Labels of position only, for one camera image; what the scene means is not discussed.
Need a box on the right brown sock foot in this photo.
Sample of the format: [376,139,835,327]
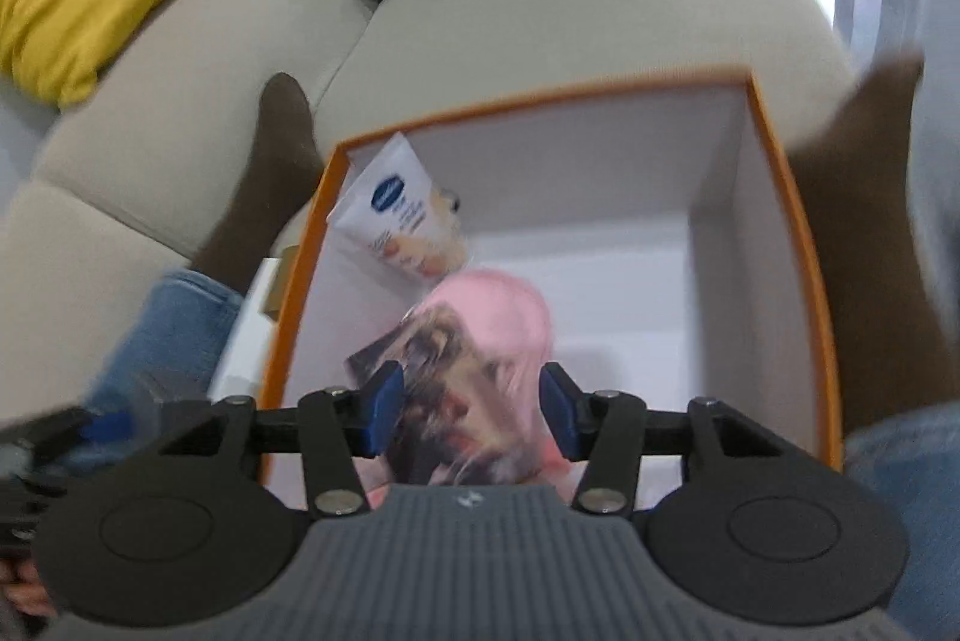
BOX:
[789,53,958,435]

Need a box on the left brown sock foot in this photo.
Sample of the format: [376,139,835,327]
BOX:
[190,72,324,296]

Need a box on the person's left hand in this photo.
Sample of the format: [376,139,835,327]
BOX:
[0,560,57,618]

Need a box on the left blue jeans leg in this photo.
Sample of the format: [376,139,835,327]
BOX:
[65,269,242,474]

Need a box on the brown sock foot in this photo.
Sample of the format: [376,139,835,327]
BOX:
[789,53,958,435]
[190,72,324,296]

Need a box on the orange storage box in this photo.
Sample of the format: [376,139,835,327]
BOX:
[257,68,845,514]

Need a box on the right blue jeans leg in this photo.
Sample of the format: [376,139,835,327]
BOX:
[844,402,960,639]

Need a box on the pink fabric pouch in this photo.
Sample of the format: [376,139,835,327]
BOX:
[405,269,578,499]

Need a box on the beige fabric sofa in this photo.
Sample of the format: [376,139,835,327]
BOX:
[2,0,854,418]

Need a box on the blue jeans leg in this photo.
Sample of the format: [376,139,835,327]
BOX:
[844,402,960,639]
[65,269,242,474]

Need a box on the white box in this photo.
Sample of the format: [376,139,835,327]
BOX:
[208,248,295,400]

